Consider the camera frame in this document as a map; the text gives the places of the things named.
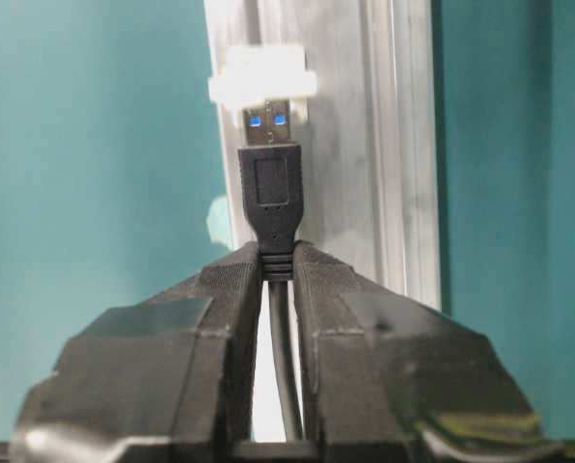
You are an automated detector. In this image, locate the black USB cable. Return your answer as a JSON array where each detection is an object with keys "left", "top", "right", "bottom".
[{"left": 237, "top": 98, "right": 304, "bottom": 443}]

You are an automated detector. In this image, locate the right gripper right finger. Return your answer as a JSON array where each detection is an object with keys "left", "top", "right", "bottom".
[{"left": 293, "top": 242, "right": 563, "bottom": 462}]

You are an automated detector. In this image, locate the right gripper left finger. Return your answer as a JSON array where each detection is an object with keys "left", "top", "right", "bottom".
[{"left": 10, "top": 242, "right": 261, "bottom": 462}]

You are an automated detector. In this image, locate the middle white ring clip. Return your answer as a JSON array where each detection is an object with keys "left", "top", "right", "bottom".
[{"left": 208, "top": 44, "right": 317, "bottom": 124}]

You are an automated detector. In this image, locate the silver aluminium extrusion rail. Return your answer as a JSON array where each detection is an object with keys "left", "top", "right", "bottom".
[{"left": 205, "top": 1, "right": 441, "bottom": 308}]

